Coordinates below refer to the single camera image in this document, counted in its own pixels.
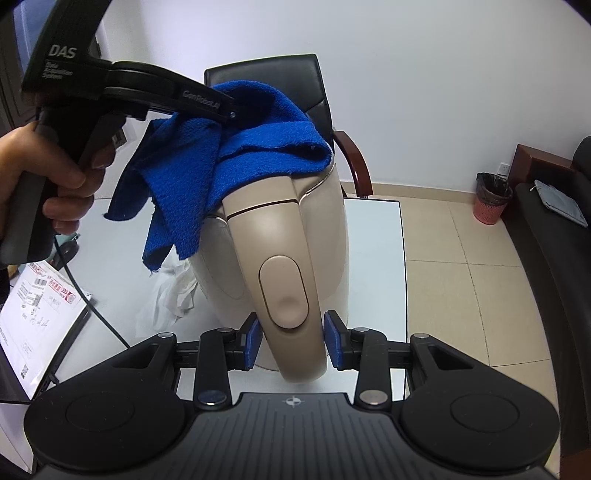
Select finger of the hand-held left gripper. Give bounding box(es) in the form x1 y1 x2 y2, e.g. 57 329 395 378
105 60 243 126

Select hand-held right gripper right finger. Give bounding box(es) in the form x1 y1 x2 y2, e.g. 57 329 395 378
323 310 481 411

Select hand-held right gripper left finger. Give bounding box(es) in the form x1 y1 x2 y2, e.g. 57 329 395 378
112 312 264 409

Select blue cloth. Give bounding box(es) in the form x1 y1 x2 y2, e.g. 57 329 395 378
103 81 334 274

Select beige electric kettle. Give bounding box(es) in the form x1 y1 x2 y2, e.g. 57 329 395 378
190 150 350 384

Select crumpled white tissue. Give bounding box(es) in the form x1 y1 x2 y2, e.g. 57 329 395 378
135 257 200 341

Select black office chair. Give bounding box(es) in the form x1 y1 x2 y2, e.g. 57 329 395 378
204 54 374 200

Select white printed paper sheet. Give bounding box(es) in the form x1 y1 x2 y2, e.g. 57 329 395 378
0 261 91 400

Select red waste basket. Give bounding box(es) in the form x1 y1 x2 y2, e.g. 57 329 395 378
472 172 514 226

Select black sofa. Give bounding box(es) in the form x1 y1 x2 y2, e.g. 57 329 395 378
499 137 591 480

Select wooden side table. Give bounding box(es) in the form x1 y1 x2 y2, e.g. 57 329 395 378
512 144 575 195

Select grey pouch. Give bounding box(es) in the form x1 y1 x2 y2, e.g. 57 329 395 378
534 180 588 229

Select black cable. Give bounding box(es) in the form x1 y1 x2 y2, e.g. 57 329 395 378
54 231 133 350

